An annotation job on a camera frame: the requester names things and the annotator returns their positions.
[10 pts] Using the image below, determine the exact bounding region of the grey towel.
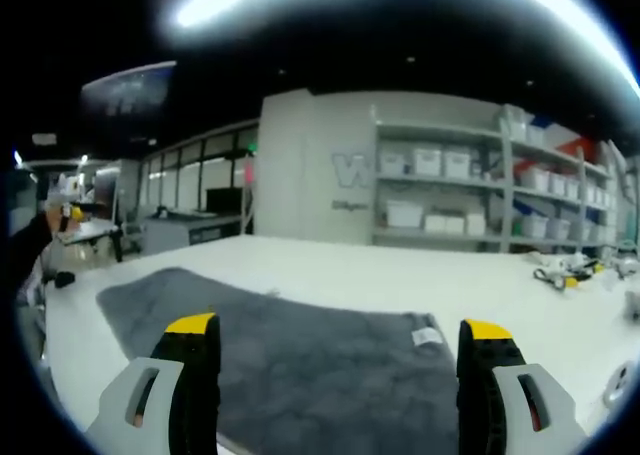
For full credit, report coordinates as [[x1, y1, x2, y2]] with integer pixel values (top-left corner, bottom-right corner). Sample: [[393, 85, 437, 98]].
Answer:
[[95, 267, 464, 455]]

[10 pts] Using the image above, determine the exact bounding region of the person's left hand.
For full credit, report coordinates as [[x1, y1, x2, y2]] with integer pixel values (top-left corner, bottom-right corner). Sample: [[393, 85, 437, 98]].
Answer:
[[42, 208, 65, 236]]

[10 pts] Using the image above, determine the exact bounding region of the white background table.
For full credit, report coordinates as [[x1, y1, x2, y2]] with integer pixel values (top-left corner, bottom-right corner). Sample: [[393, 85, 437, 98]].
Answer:
[[62, 222, 125, 264]]

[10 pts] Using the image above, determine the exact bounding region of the grey round controller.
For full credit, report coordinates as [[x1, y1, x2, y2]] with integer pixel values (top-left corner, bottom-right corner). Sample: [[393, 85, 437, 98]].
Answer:
[[602, 359, 635, 410]]

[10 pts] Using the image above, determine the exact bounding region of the grey cabinet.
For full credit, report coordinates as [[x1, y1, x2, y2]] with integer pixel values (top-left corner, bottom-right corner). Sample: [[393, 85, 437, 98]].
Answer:
[[144, 213, 244, 256]]

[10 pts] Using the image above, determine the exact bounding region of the dark hanging screen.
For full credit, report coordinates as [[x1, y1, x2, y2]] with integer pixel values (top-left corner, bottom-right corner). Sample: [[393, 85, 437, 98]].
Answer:
[[79, 60, 178, 119]]

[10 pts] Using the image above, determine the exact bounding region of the white yellow spare gripper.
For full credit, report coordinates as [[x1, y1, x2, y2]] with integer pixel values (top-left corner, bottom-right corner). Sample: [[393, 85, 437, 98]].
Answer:
[[532, 257, 601, 292]]

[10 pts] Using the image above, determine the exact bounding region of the black monitor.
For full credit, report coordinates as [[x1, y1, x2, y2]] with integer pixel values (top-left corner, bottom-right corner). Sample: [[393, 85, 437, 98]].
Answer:
[[205, 187, 247, 215]]

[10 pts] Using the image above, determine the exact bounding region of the grey metal storage shelf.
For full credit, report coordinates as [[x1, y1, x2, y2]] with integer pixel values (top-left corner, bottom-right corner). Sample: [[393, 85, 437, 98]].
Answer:
[[504, 139, 621, 250], [370, 105, 514, 254]]

